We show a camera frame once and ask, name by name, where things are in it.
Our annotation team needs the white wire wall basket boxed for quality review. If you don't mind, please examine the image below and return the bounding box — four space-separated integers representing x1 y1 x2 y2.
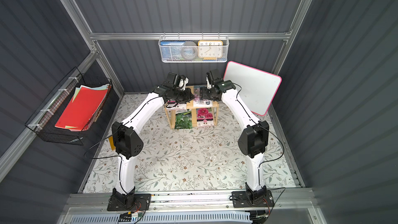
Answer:
158 35 230 63

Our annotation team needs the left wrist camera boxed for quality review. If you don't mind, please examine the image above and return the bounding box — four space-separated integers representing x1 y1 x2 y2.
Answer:
177 75 189 91

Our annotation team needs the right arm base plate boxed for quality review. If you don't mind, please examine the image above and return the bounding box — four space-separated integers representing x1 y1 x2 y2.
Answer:
229 190 275 208

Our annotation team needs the yellow sponge block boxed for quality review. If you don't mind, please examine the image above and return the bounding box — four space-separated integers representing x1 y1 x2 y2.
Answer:
108 136 116 151

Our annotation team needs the yellow analog clock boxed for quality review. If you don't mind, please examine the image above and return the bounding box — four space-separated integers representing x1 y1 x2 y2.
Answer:
198 40 223 60

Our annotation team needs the magenta flower seed bag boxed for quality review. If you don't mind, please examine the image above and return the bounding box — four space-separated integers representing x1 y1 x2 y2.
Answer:
197 108 215 127
166 101 187 111

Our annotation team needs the blue box in basket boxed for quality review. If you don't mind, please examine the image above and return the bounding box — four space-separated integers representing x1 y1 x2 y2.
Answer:
159 40 185 62

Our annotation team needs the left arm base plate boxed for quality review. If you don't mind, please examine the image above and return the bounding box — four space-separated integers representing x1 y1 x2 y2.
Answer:
107 192 151 212

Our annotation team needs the red paper folder stack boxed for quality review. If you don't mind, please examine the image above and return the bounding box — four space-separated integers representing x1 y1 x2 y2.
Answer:
55 84 110 132

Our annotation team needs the grey tape roll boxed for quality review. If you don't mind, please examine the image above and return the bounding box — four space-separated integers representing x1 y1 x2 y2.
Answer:
180 41 198 61

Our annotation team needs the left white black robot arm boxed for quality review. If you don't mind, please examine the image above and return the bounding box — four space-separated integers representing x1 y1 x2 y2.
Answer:
112 72 193 195

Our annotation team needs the purple flower seed bag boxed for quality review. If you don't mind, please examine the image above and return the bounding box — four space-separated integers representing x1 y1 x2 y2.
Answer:
193 86 213 108

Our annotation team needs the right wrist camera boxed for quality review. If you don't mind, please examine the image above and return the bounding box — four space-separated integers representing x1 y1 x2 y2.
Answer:
206 72 214 89

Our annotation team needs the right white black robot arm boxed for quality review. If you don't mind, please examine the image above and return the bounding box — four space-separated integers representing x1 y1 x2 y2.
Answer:
203 69 269 195

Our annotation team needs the white perforated cable duct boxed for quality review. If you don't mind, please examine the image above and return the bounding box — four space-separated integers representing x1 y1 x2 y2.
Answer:
67 211 252 224

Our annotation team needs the wooden two-tier shelf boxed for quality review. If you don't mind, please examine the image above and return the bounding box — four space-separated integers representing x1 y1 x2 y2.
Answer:
164 86 219 129

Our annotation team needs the pink framed whiteboard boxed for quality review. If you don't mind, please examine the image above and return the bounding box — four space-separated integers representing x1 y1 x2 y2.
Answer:
223 61 282 116

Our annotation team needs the black wire side basket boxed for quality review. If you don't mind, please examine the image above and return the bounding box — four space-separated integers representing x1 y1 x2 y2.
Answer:
25 69 113 146

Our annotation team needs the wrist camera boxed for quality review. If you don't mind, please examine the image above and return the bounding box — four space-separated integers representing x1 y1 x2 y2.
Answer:
206 72 214 89
177 75 189 91

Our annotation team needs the green leaf seed bag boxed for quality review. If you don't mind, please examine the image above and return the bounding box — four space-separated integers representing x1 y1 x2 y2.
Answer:
175 112 192 130

